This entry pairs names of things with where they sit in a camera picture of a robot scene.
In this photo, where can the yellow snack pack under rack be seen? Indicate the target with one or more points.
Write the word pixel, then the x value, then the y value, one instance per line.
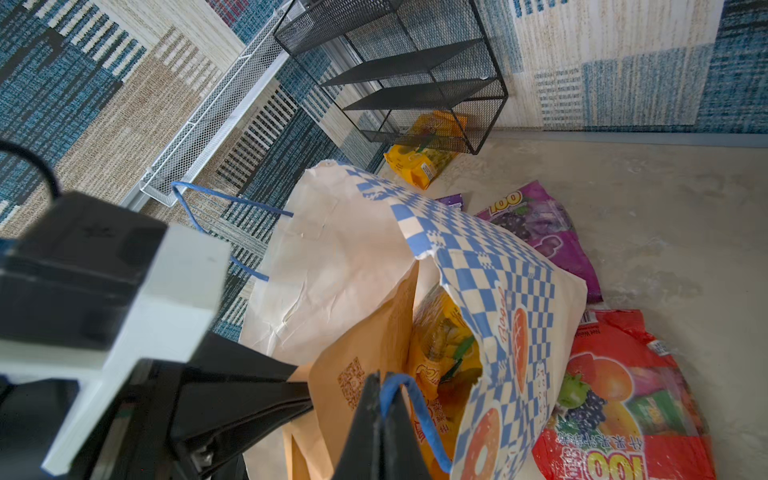
pixel 423 150

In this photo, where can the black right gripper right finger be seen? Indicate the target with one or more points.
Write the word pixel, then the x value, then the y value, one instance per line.
pixel 400 457

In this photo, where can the purple berry snack bag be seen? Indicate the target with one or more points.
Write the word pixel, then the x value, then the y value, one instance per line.
pixel 455 201

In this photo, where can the red fruit jelly bag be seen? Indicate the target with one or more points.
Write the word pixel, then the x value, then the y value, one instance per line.
pixel 625 410

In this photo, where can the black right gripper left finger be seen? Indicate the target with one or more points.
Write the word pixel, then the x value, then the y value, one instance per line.
pixel 360 456

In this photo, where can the white wire wall basket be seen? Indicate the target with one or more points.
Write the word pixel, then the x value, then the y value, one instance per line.
pixel 204 133

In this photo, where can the black mesh shelf rack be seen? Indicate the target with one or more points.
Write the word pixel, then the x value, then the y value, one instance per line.
pixel 413 73

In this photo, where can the blue checkered paper bag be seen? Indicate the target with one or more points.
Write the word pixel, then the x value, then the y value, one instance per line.
pixel 347 266

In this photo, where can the yellow fruit jelly bag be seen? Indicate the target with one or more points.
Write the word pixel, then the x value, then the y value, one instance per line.
pixel 444 361

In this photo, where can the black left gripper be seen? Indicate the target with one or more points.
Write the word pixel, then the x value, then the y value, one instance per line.
pixel 194 420

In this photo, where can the purple grape jelly bag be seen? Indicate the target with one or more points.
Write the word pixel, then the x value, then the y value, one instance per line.
pixel 533 215

